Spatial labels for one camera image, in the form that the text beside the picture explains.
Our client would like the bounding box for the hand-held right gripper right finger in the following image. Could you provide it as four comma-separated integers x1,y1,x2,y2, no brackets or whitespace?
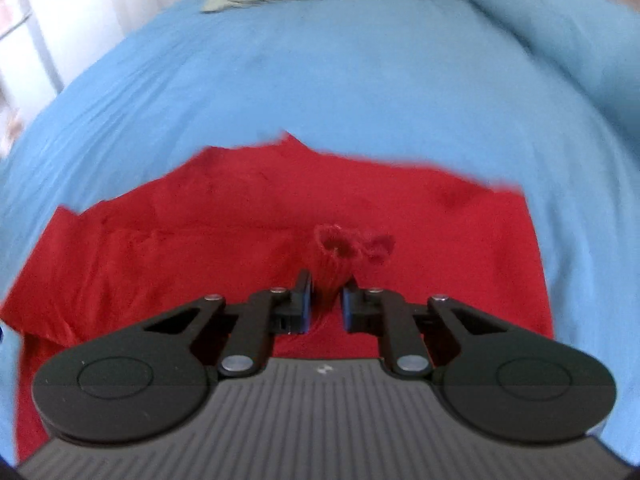
341,280,511,379

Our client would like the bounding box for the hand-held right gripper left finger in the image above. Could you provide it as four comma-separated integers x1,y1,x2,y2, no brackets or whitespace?
144,269,315,378

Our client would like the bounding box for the red garment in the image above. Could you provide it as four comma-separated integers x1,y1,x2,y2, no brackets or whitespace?
0,130,555,464

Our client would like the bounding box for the blue bed sheet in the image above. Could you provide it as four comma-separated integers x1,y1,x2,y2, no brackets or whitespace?
0,0,640,461

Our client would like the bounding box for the blue pillow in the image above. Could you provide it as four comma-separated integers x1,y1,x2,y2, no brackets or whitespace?
400,0,640,136

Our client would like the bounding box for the white cabinet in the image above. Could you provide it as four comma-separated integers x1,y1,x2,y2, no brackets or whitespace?
0,0,126,161

